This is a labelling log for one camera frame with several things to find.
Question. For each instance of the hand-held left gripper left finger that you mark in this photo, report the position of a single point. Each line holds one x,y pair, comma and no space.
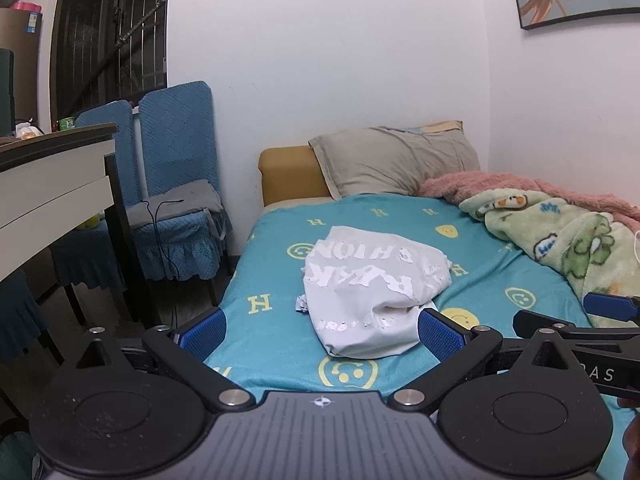
202,332

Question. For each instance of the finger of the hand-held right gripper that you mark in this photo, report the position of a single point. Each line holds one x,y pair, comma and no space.
605,304
590,331

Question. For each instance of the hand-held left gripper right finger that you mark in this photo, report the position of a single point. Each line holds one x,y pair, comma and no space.
440,332

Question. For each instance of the white printed t-shirt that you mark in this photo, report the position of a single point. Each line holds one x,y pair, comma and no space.
370,285

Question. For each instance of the person's right hand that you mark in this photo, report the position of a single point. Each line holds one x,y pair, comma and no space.
634,445

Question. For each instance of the green cartoon fleece blanket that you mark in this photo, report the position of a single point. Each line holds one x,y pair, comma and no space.
565,240

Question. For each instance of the grey cloth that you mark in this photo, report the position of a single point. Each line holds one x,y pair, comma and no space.
192,197

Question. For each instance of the pink fuzzy blanket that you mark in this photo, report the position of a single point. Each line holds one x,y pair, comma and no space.
500,185

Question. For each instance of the yellow-green plush toy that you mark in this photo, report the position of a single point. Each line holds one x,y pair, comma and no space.
87,222

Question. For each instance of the grey pillow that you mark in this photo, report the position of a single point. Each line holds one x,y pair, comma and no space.
400,165

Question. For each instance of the tan headboard cushion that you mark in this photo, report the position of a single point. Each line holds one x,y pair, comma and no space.
292,175

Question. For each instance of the blue covered chair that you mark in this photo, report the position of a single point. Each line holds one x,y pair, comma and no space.
175,140
107,120

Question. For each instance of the yellow pillow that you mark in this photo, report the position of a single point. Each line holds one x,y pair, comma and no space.
440,126

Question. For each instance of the white plastic bag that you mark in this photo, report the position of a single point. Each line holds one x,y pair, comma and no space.
27,130

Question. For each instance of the dark window grille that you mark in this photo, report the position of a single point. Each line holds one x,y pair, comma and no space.
110,35

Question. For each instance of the cardboard box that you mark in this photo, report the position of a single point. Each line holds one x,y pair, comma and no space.
22,60

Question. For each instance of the pink lid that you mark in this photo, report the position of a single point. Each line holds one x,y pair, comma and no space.
26,7

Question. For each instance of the white desk with dark frame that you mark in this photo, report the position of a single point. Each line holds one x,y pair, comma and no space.
50,185

